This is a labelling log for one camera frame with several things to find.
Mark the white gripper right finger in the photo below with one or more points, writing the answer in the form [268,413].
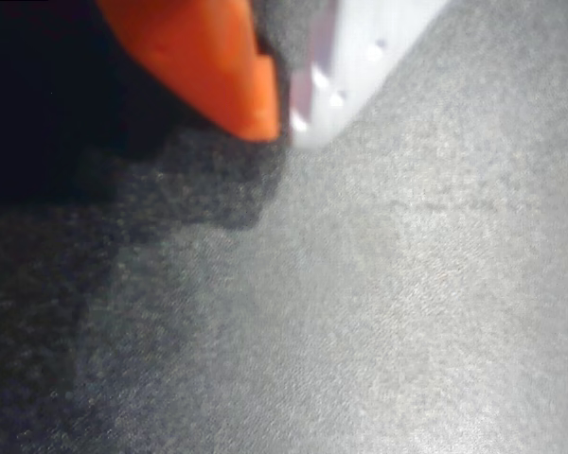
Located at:
[345,71]

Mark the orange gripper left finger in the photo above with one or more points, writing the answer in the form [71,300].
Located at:
[203,57]

